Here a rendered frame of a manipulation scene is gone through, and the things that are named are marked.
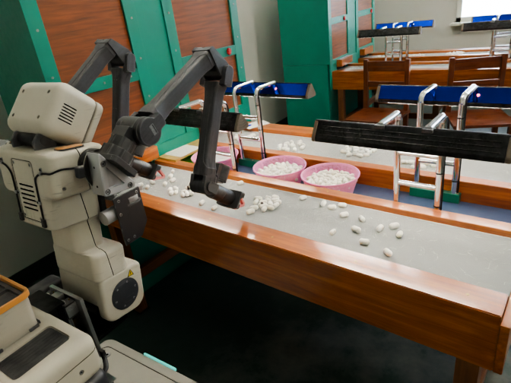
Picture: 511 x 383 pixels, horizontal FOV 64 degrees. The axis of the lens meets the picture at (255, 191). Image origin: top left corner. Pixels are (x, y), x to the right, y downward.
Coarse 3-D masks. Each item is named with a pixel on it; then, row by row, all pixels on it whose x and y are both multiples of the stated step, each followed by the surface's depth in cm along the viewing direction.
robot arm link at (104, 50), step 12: (96, 48) 148; (108, 48) 148; (120, 48) 151; (96, 60) 145; (108, 60) 149; (120, 60) 154; (84, 72) 142; (96, 72) 146; (72, 84) 140; (84, 84) 143
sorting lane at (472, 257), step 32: (160, 192) 198; (256, 192) 186; (288, 192) 182; (288, 224) 156; (320, 224) 154; (352, 224) 151; (384, 224) 148; (416, 224) 146; (384, 256) 131; (416, 256) 129; (448, 256) 127; (480, 256) 125
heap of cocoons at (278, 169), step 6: (276, 162) 216; (264, 168) 212; (270, 168) 210; (276, 168) 213; (282, 168) 208; (288, 168) 207; (294, 168) 206; (300, 168) 204; (264, 174) 204; (270, 174) 202; (276, 174) 203; (282, 174) 200
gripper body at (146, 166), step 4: (144, 164) 172; (148, 164) 174; (152, 164) 176; (156, 164) 174; (144, 168) 172; (148, 168) 173; (152, 168) 175; (156, 168) 174; (140, 172) 172; (144, 172) 173; (148, 172) 174; (152, 172) 174; (156, 172) 174; (144, 176) 176; (148, 176) 175; (152, 176) 174
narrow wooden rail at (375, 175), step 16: (224, 144) 246; (320, 160) 205; (336, 160) 202; (352, 160) 200; (368, 176) 192; (384, 176) 187; (400, 176) 182; (432, 176) 174; (448, 176) 172; (464, 176) 170; (464, 192) 168; (480, 192) 164; (496, 192) 160
